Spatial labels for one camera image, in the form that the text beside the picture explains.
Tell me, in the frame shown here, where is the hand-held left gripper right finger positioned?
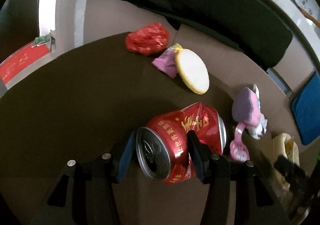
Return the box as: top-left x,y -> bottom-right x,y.
187,130 -> 292,225

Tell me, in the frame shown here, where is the red crumpled plastic bag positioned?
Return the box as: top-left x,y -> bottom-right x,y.
125,22 -> 170,56

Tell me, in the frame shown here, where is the beige paper wrapper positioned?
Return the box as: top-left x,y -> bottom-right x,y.
271,133 -> 300,190

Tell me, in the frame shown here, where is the round white yellow-rimmed lid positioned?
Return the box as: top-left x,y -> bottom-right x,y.
174,49 -> 210,95

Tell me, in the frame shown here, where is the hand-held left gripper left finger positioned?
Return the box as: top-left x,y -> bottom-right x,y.
30,131 -> 137,225

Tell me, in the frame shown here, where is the blue cloth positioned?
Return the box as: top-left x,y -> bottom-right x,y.
290,71 -> 320,146

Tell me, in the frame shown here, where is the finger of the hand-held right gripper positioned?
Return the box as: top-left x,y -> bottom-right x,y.
274,154 -> 315,190

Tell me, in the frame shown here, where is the pink yellow foil snack wrapper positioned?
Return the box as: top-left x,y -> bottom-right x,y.
152,43 -> 182,79

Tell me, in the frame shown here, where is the red floor mat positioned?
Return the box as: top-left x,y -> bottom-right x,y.
0,45 -> 52,84

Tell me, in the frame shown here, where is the purple pink snack wrapper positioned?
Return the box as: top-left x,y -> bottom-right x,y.
231,84 -> 268,140

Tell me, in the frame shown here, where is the crushed red drink can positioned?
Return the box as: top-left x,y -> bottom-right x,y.
136,102 -> 227,185

